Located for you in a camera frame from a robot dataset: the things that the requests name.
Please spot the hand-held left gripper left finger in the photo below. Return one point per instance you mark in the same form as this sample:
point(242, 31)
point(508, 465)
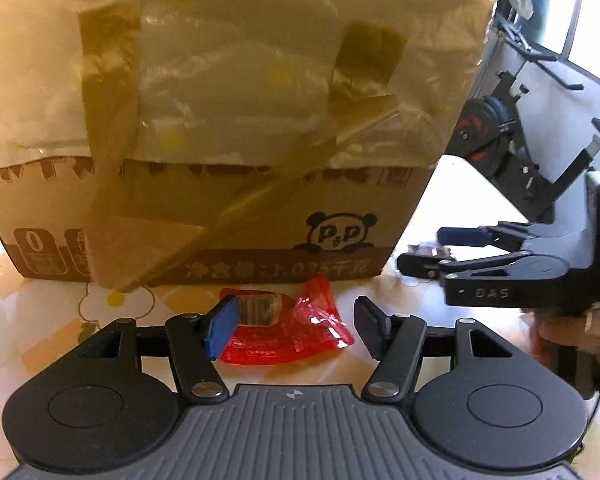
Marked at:
point(222, 325)

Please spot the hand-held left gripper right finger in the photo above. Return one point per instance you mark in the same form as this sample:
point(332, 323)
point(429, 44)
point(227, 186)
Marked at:
point(370, 327)

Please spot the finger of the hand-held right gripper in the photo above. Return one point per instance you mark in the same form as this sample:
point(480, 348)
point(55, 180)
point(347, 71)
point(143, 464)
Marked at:
point(420, 265)
point(462, 236)

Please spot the small clear packet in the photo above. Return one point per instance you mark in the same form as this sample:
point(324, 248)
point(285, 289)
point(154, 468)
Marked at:
point(427, 250)

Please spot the red snack packet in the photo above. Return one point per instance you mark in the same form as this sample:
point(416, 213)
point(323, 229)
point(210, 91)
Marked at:
point(305, 330)

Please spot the cardboard box with plastic liner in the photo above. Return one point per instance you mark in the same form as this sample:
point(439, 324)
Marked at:
point(230, 85)

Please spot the person's right hand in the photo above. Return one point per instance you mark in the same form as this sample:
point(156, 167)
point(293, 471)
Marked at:
point(565, 332)

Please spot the black exercise bike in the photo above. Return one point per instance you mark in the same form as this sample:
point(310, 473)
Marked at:
point(500, 125)

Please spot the floral tablecloth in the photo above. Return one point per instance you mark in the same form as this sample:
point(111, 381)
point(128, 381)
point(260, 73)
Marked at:
point(30, 320)

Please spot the black framed window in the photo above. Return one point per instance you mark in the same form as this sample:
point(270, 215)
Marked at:
point(575, 10)

